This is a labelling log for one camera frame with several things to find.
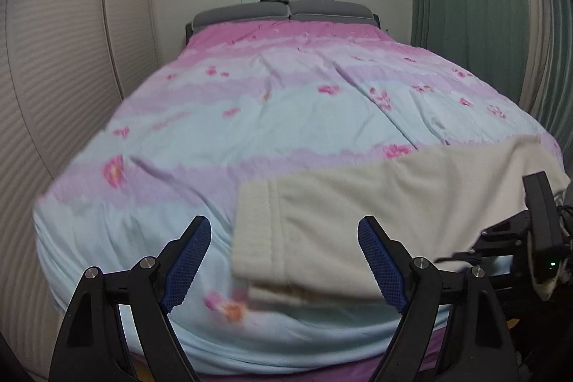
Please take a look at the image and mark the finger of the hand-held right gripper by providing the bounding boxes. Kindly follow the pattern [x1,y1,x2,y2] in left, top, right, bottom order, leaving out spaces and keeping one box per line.
[436,245,515,275]
[479,209,533,244]

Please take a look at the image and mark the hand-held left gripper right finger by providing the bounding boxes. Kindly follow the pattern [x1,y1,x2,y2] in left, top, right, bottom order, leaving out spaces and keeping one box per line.
[357,216,520,382]

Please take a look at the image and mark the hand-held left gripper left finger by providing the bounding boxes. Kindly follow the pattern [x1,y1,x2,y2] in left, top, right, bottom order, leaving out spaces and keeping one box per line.
[47,216,212,382]

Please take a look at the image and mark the cream fleece pants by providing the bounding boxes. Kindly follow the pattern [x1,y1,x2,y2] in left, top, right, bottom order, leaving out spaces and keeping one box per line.
[233,134,570,308]

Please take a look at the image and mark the narrow green curtain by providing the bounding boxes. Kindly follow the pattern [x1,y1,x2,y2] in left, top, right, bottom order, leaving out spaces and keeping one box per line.
[535,0,573,152]

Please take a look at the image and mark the bed with floral duvet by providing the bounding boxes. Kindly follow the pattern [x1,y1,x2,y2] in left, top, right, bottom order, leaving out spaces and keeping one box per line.
[33,21,565,365]

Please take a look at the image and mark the beige curtain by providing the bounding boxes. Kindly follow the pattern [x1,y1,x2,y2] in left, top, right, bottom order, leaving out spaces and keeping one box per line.
[515,0,558,116]

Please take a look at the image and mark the wide green curtain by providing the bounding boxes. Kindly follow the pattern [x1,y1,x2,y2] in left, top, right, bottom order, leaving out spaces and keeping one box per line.
[405,0,535,112]

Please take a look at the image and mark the grey padded headboard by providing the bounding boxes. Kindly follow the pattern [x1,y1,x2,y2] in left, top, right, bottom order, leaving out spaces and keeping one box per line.
[185,14,382,48]

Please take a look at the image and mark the grey headboard cushion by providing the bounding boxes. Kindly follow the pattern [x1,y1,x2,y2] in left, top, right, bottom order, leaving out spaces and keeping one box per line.
[289,0,373,23]
[192,1,290,30]

